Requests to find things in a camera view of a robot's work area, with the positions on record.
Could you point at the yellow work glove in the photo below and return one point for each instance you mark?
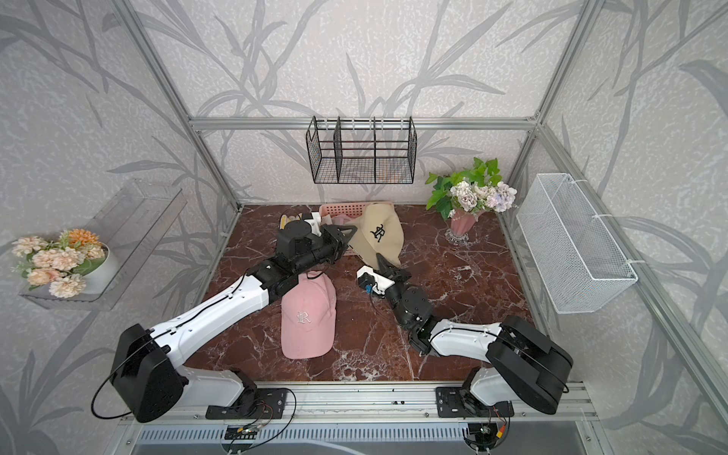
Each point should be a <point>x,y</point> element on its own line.
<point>287,219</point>

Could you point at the beige baseball cap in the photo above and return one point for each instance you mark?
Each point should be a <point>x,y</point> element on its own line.
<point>378,232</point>

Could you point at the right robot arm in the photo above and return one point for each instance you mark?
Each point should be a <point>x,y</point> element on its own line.
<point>519,362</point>

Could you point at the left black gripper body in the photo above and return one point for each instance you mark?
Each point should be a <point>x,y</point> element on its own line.
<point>327,247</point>

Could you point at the pink vase with flowers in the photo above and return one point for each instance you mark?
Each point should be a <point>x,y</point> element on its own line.
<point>463,197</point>

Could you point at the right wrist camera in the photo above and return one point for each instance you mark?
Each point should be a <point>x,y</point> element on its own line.
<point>373,283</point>

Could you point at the white pot peach flowers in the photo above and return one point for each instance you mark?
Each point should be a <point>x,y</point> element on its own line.
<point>75,263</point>

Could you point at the pink baseball cap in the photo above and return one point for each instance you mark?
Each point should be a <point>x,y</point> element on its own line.
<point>309,315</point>
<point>343,220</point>

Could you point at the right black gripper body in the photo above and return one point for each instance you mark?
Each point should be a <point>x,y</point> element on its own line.
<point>400,298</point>

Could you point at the black wire rack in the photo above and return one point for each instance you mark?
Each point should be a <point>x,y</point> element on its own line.
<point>362,151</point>

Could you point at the clear acrylic shelf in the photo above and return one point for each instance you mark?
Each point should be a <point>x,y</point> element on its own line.
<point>131,224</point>

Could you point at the white mesh wall basket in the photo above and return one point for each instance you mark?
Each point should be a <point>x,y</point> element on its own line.
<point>580,264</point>

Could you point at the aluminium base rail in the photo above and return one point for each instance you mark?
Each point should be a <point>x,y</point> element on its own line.
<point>373,402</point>

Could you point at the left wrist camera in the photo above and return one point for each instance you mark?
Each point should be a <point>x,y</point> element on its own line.
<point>314,219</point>

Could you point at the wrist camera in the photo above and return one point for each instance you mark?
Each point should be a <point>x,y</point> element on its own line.
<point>314,219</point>
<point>373,283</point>

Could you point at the pink plastic basket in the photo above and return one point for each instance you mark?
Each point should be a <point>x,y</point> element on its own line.
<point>361,211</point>

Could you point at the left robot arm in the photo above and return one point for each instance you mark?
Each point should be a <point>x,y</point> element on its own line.
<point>149,371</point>

